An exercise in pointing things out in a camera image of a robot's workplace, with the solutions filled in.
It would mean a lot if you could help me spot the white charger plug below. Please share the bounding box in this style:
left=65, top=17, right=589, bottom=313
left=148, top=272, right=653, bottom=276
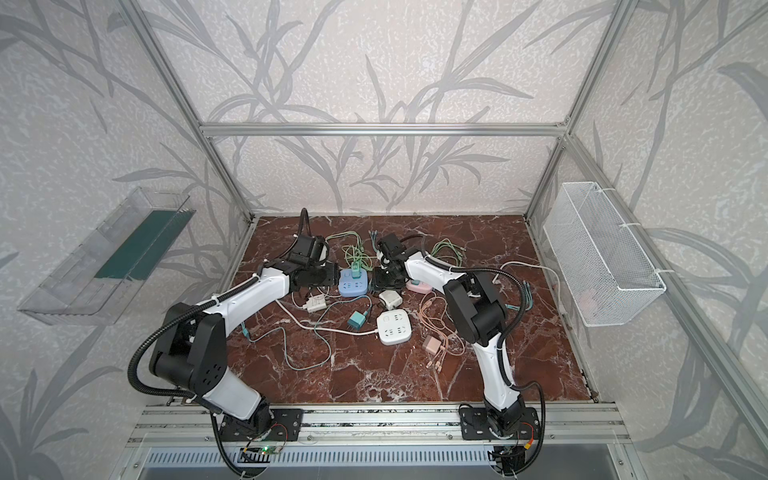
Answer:
left=378, top=290, right=403, bottom=311

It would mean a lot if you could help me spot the green charger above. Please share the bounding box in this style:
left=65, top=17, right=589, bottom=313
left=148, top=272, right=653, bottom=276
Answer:
left=350, top=260, right=364, bottom=279

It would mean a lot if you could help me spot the white charger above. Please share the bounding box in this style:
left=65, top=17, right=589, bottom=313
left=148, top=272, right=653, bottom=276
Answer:
left=304, top=295, right=327, bottom=313

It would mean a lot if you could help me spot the teal charger plug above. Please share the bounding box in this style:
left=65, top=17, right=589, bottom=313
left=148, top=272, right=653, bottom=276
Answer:
left=347, top=311, right=367, bottom=331

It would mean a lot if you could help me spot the pink charger plug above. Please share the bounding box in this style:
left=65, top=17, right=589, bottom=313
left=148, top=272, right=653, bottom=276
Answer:
left=423, top=336, right=444, bottom=358

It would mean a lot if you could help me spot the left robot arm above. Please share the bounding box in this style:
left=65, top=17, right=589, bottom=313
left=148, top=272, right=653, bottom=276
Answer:
left=127, top=234, right=338, bottom=423

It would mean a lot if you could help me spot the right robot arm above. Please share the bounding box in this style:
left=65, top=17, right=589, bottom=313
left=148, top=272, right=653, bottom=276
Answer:
left=375, top=234, right=535, bottom=438

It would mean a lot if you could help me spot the blue power strip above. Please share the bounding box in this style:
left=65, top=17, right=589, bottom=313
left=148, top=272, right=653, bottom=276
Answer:
left=338, top=268, right=369, bottom=298

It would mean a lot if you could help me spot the green multi-head cable far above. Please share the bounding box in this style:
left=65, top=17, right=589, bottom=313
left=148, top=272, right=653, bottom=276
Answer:
left=325, top=230, right=368, bottom=268

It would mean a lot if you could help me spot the pink usb cable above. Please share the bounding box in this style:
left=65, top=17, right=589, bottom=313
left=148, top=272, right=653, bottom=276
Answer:
left=416, top=293, right=466, bottom=376

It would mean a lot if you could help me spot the light green usb cable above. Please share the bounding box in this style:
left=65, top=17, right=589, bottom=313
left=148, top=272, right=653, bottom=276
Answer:
left=430, top=238, right=464, bottom=265

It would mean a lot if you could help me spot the white power cord pink strip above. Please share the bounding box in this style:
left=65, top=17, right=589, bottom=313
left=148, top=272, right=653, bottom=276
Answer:
left=499, top=260, right=565, bottom=316

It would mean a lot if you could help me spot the teal loose cable right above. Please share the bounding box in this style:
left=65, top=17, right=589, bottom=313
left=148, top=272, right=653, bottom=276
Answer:
left=502, top=278, right=535, bottom=313

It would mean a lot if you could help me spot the clear plastic wall bin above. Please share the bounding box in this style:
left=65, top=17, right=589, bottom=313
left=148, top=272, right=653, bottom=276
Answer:
left=18, top=187, right=196, bottom=326

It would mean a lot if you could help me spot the white wire mesh basket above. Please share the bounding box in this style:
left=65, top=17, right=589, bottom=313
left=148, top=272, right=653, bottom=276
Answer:
left=543, top=182, right=666, bottom=327

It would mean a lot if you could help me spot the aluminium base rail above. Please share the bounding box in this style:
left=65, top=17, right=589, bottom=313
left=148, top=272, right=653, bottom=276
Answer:
left=127, top=401, right=631, bottom=448

